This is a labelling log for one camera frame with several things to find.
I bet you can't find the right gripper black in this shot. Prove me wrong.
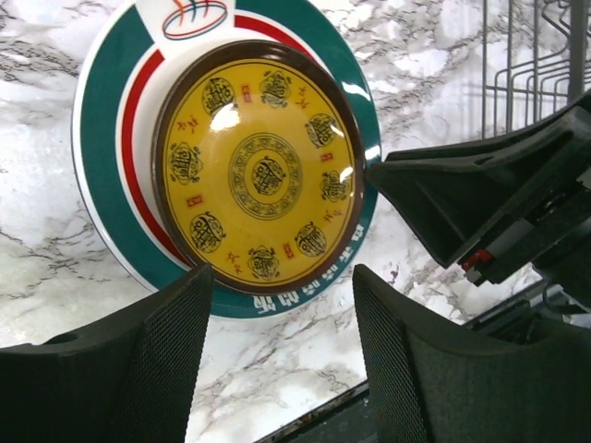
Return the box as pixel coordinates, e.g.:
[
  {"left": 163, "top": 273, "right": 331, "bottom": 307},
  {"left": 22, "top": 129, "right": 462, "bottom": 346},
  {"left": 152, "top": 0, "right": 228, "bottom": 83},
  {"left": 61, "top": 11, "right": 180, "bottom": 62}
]
[{"left": 367, "top": 93, "right": 590, "bottom": 341}]

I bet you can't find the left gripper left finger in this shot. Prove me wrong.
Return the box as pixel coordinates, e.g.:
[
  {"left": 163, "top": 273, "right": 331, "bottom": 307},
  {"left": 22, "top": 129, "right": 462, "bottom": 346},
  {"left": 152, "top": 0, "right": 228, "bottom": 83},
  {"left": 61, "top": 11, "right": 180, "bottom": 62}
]
[{"left": 1, "top": 265, "right": 213, "bottom": 442}]

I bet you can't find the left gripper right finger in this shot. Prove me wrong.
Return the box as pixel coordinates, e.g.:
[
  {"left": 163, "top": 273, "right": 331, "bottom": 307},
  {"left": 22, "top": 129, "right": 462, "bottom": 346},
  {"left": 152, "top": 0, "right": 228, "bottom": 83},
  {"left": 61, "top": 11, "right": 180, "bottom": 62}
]
[{"left": 353, "top": 265, "right": 590, "bottom": 442}]

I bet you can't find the small yellow patterned plate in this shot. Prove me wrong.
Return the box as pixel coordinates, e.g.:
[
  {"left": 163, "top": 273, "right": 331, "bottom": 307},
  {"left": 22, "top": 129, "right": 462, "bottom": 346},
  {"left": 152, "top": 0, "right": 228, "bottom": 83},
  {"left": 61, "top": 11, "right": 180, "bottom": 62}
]
[{"left": 151, "top": 40, "right": 364, "bottom": 294}]

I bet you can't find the large teal rimmed plate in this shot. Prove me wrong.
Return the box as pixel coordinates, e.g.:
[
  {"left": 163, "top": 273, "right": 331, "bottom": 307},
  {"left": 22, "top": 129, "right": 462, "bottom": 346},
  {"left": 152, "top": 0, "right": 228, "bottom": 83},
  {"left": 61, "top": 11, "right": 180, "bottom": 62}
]
[{"left": 72, "top": 1, "right": 381, "bottom": 318}]

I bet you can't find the black wire dish rack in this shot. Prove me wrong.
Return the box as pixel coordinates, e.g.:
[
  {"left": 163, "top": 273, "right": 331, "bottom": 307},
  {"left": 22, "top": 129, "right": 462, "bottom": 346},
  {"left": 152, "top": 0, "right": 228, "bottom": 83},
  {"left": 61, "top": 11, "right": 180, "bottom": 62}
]
[{"left": 480, "top": 0, "right": 590, "bottom": 138}]

